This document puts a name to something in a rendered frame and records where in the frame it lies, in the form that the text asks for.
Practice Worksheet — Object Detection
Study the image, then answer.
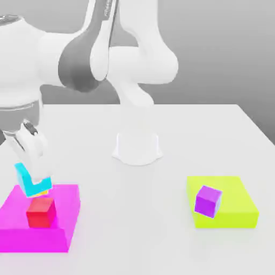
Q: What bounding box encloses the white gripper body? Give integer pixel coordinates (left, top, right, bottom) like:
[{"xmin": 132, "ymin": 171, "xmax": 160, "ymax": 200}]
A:
[{"xmin": 3, "ymin": 124, "xmax": 54, "ymax": 185}]

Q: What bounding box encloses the small cyan cube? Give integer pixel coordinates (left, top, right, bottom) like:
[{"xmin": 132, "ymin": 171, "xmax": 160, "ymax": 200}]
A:
[{"xmin": 14, "ymin": 162, "xmax": 53, "ymax": 198}]

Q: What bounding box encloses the small red cube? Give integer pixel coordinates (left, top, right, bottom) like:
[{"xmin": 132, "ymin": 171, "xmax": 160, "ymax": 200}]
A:
[{"xmin": 25, "ymin": 197, "xmax": 57, "ymax": 229}]

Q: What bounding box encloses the small purple cube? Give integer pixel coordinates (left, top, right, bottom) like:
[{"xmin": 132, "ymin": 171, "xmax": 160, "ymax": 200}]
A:
[{"xmin": 194, "ymin": 185, "xmax": 223, "ymax": 219}]

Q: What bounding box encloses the large magenta box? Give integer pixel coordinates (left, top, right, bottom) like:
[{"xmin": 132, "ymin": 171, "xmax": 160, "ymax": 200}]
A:
[{"xmin": 0, "ymin": 184, "xmax": 82, "ymax": 254}]

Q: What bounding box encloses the large yellow-green box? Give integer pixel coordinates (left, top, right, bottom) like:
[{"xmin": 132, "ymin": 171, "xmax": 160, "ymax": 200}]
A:
[{"xmin": 186, "ymin": 176, "xmax": 260, "ymax": 229}]

